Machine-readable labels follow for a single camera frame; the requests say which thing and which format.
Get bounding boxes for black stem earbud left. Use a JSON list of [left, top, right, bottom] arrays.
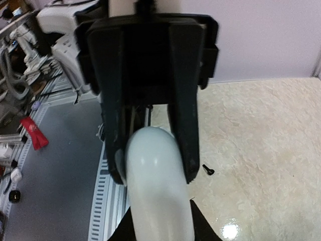
[[202, 164, 215, 176]]

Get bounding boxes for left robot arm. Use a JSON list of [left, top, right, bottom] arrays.
[[37, 1, 219, 184]]

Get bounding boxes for white earbud charging case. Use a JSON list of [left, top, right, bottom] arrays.
[[125, 127, 195, 240]]

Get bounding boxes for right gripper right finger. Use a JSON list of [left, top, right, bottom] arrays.
[[190, 200, 222, 241]]

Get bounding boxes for aluminium front rail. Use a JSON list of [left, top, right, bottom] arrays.
[[88, 146, 129, 240]]

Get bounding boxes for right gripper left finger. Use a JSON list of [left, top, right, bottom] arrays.
[[108, 208, 135, 241]]

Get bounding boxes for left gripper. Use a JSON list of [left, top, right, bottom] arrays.
[[75, 14, 219, 185]]

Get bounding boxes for red fabric pouch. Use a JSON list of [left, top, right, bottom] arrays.
[[20, 116, 49, 150]]

